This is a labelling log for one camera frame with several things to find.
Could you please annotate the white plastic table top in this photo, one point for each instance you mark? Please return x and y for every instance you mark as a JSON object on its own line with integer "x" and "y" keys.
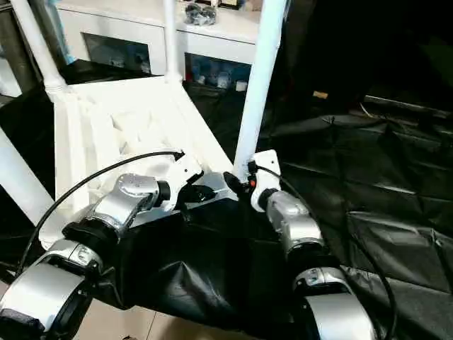
{"x": 106, "y": 106}

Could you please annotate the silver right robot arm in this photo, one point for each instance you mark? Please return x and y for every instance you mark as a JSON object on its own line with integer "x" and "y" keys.
{"x": 293, "y": 219}

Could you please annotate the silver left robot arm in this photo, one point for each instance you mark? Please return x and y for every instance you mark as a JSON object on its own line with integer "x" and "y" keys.
{"x": 120, "y": 205}

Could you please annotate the white jar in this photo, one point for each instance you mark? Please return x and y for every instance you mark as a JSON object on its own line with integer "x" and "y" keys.
{"x": 200, "y": 78}
{"x": 241, "y": 85}
{"x": 222, "y": 80}

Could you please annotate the small yellow label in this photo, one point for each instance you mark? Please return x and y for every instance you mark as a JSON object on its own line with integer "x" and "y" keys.
{"x": 320, "y": 94}

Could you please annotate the red bottle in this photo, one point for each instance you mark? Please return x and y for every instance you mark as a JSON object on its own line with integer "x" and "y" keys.
{"x": 190, "y": 75}

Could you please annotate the black plastic mat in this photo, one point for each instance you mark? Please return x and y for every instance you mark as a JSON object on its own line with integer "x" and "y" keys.
{"x": 371, "y": 195}

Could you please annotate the black speaker cabinet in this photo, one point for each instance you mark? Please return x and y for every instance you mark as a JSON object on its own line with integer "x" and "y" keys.
{"x": 325, "y": 46}

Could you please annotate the dark bag of small parts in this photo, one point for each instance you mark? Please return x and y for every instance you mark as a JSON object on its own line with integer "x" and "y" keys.
{"x": 200, "y": 15}

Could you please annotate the black metal rod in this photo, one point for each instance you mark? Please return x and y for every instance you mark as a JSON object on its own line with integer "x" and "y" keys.
{"x": 407, "y": 103}

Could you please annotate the white sideboard cabinet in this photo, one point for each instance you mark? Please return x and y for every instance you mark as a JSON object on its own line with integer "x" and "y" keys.
{"x": 117, "y": 21}

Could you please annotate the white slanted pipe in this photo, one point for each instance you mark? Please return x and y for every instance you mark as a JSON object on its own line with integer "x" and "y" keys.
{"x": 8, "y": 79}

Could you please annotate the grey metal tripod stand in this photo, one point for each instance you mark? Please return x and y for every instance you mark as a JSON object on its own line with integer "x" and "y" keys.
{"x": 14, "y": 35}

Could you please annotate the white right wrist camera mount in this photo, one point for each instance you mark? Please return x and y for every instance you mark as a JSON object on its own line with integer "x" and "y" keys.
{"x": 267, "y": 166}

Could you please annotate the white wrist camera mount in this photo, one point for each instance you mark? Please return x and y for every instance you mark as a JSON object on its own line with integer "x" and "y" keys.
{"x": 180, "y": 173}
{"x": 267, "y": 166}

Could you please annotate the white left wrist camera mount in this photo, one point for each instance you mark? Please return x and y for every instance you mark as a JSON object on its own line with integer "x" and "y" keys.
{"x": 180, "y": 173}

